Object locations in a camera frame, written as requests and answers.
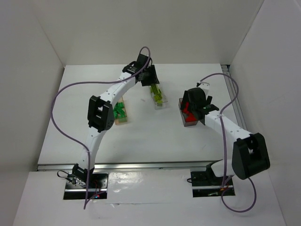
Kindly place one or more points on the aluminium rail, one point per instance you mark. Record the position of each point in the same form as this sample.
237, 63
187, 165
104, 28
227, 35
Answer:
232, 91
130, 166

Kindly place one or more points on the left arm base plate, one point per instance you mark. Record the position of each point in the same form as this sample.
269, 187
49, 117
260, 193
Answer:
76, 189

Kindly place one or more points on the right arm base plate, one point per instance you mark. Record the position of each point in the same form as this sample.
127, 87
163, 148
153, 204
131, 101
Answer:
206, 185

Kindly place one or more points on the aluminium rail front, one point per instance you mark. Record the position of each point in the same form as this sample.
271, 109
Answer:
130, 166

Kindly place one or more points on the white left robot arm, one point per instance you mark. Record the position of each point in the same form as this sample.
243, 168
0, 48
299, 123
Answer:
100, 114

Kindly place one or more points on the aluminium rail right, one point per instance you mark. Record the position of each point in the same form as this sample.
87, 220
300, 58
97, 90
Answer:
232, 91

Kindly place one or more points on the red lego brick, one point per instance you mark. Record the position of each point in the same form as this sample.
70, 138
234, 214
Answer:
189, 117
185, 107

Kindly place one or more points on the green sloped lego brick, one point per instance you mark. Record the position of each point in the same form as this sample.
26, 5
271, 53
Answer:
119, 106

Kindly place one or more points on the dark grey transparent container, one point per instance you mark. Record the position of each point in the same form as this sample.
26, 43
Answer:
185, 124

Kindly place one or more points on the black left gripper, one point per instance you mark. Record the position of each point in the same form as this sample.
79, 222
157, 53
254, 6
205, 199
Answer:
150, 78

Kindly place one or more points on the green four-stud lego brick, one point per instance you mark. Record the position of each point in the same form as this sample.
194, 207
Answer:
119, 114

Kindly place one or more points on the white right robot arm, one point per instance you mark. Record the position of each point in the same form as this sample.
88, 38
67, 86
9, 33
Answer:
245, 154

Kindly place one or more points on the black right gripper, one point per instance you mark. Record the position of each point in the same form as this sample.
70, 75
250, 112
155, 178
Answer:
188, 109

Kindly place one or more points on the clear transparent container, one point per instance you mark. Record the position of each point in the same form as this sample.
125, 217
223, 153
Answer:
164, 99

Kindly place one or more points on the orange transparent container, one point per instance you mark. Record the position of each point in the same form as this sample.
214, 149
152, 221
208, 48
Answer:
121, 120

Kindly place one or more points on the lime lego brick small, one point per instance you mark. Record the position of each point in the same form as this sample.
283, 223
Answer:
155, 90

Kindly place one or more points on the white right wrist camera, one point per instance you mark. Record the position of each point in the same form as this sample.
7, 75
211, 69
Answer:
203, 85

